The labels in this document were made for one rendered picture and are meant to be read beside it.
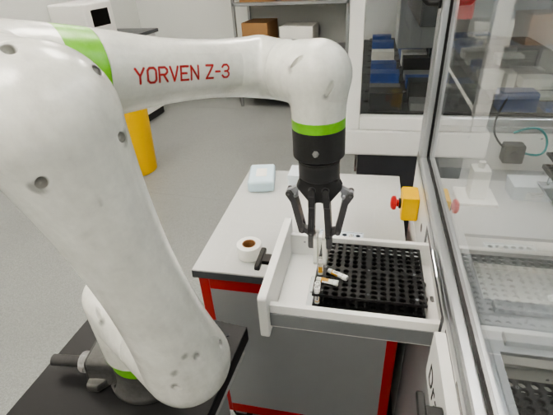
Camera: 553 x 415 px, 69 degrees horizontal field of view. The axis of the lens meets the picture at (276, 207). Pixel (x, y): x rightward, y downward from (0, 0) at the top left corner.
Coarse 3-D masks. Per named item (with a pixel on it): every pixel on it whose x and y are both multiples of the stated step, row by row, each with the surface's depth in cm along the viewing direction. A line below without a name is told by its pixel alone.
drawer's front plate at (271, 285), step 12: (288, 228) 97; (276, 240) 93; (288, 240) 98; (276, 252) 89; (288, 252) 99; (276, 264) 86; (264, 276) 83; (276, 276) 87; (264, 288) 80; (276, 288) 88; (264, 300) 78; (276, 300) 88; (264, 312) 79; (264, 324) 81
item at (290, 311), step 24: (336, 240) 98; (360, 240) 97; (384, 240) 96; (288, 264) 100; (312, 264) 99; (288, 288) 93; (432, 288) 90; (288, 312) 81; (312, 312) 79; (336, 312) 78; (360, 312) 78; (432, 312) 84; (360, 336) 79; (384, 336) 78; (408, 336) 77; (432, 336) 76
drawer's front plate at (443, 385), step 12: (444, 336) 68; (432, 348) 70; (444, 348) 66; (432, 360) 69; (444, 360) 64; (444, 372) 62; (444, 384) 60; (432, 396) 67; (444, 396) 59; (456, 396) 58; (444, 408) 58; (456, 408) 57
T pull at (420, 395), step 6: (420, 396) 61; (420, 402) 60; (420, 408) 59; (426, 408) 59; (432, 408) 59; (438, 408) 59; (420, 414) 58; (426, 414) 58; (432, 414) 58; (438, 414) 58
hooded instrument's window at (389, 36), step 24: (384, 0) 131; (408, 0) 130; (384, 24) 135; (408, 24) 133; (432, 24) 132; (384, 48) 139; (408, 48) 137; (432, 48) 136; (384, 72) 143; (408, 72) 141; (360, 96) 149; (384, 96) 147; (408, 96) 145
